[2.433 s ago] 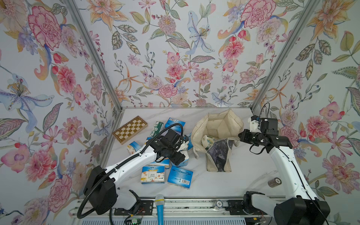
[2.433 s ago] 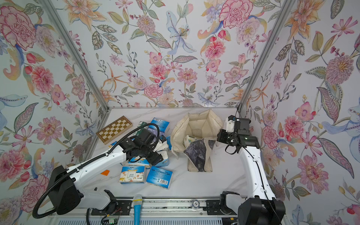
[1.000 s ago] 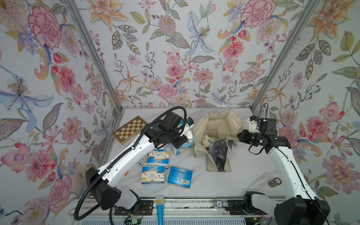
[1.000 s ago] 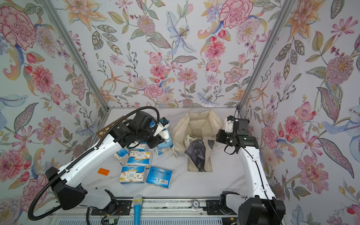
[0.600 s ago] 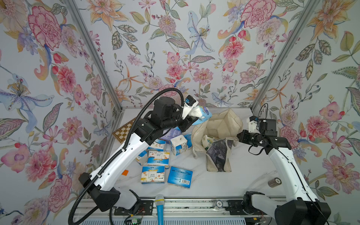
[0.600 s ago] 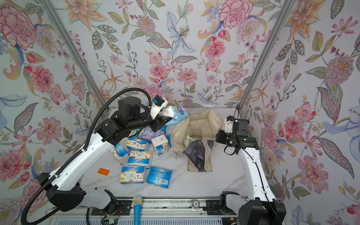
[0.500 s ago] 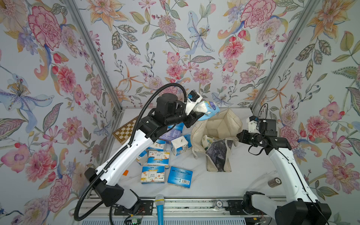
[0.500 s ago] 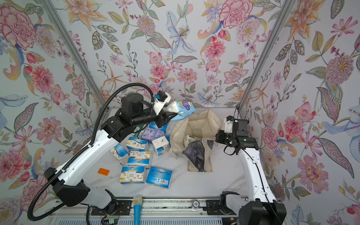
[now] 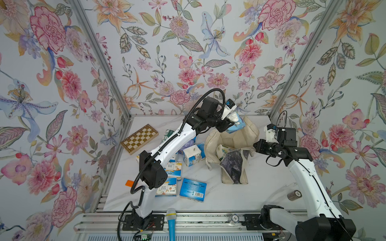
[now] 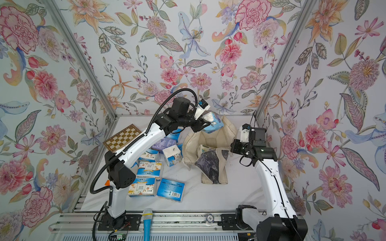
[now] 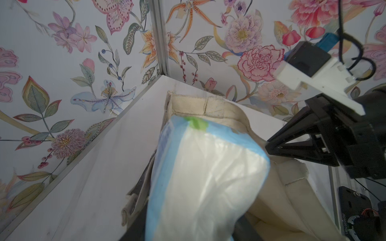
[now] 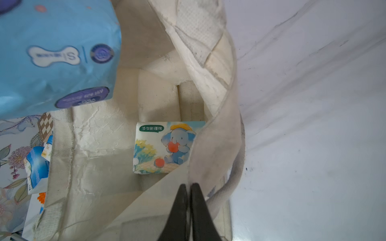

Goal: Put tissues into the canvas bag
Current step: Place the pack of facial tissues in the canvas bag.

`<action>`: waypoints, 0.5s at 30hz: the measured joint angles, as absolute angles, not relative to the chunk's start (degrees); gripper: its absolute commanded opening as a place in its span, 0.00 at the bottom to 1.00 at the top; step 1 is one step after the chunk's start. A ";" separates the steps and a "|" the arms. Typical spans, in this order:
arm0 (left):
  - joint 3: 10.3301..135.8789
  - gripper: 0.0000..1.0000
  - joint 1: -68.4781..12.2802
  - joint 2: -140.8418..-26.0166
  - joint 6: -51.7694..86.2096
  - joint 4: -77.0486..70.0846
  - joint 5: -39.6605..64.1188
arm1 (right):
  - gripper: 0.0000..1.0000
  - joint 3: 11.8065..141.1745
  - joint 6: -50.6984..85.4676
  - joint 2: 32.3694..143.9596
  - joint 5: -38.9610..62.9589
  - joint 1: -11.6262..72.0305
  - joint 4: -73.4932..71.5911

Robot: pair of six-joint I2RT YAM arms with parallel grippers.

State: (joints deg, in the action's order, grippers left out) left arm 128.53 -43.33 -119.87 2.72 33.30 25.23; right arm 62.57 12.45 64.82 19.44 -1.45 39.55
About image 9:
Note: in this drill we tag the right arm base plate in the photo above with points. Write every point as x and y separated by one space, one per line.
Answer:
252 222

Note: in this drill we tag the small white tissue pack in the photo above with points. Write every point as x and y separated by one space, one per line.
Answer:
237 123

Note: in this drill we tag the brown cylinder roll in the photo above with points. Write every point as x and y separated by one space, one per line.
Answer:
294 195

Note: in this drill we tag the purple tissue pack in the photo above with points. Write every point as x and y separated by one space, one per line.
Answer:
188 144

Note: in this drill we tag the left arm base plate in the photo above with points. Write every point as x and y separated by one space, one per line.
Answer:
154 222

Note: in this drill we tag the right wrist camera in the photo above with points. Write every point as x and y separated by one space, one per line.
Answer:
270 133

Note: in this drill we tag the orange white tissue pack middle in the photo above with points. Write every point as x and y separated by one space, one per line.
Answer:
174 170

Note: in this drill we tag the orange tag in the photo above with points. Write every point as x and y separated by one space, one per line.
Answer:
129 183

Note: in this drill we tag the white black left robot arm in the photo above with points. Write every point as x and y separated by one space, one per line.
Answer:
151 166

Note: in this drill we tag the beige canvas tote bag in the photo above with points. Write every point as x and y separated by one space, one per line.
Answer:
233 166

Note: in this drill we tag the blue tissue pack front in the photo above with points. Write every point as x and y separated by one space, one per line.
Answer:
193 190

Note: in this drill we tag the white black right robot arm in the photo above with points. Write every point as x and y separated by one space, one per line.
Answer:
325 222

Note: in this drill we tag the green tissue pack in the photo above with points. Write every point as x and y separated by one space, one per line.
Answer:
167 134

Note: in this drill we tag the wooden chessboard box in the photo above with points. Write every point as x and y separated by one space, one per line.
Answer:
139 139

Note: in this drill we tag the white blue tissue cube pack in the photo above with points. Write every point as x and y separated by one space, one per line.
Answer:
192 155

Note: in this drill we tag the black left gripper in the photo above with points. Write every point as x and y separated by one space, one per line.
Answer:
222 126

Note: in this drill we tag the silver round knob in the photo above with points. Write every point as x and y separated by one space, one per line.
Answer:
233 219

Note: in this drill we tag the aluminium front rail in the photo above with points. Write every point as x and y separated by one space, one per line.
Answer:
186 222

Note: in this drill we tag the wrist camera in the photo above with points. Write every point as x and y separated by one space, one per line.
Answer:
270 133
228 108

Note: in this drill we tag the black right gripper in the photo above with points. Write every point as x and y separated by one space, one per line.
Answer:
262 143

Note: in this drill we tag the blue microphone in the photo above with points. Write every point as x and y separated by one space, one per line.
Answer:
171 216

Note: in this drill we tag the cartoon print tissue pack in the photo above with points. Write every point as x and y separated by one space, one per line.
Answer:
222 150

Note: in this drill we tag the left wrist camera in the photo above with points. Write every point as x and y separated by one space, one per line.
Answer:
228 108

